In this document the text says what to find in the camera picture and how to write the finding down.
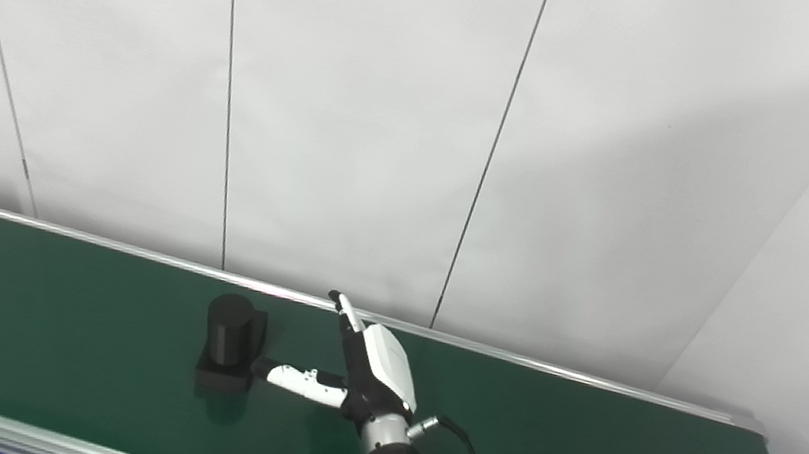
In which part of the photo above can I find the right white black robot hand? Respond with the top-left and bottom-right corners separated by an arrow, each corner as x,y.
239,278 -> 459,454

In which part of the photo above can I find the black cylindrical part with base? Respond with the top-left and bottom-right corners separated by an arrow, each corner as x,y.
190,289 -> 274,406

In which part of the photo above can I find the green conveyor belt surface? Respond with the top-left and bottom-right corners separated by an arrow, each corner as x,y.
0,206 -> 809,454

